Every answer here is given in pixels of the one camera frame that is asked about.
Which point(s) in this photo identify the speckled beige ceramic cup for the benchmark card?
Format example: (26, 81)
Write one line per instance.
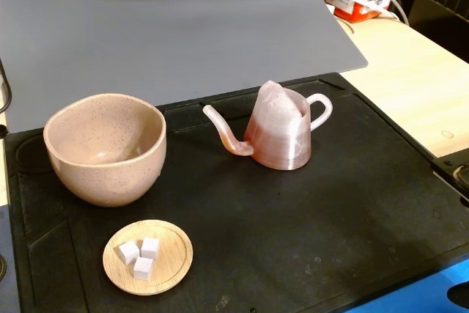
(110, 181)

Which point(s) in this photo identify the white sugar cube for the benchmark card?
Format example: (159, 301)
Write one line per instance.
(150, 248)
(143, 269)
(128, 252)

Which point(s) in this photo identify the black silicone work mat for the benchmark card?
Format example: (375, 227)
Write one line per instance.
(293, 236)

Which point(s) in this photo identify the black round knob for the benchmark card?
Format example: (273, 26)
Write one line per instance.
(3, 131)

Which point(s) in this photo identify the translucent pink printed kettle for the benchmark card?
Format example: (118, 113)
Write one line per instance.
(278, 133)

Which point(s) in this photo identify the round wooden coaster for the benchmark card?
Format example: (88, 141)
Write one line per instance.
(172, 254)

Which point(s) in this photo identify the grey desk pad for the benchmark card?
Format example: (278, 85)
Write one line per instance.
(7, 272)

